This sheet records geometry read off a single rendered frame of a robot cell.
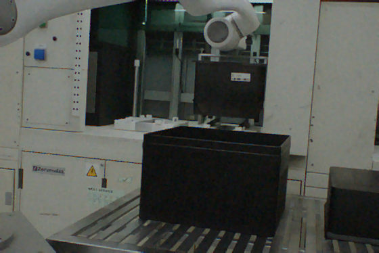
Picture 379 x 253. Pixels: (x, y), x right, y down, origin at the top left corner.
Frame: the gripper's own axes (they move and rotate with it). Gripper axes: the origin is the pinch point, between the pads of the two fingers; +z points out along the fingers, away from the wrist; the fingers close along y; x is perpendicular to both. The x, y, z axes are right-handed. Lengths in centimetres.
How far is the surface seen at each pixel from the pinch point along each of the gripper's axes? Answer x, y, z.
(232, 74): -10.9, 1.8, -10.8
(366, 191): -33, 38, -72
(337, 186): -33, 32, -71
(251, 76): -11.3, 7.9, -10.8
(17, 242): -43, -19, -97
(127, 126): -30.5, -32.6, -11.2
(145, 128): -30.9, -26.0, -11.3
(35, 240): -43, -17, -95
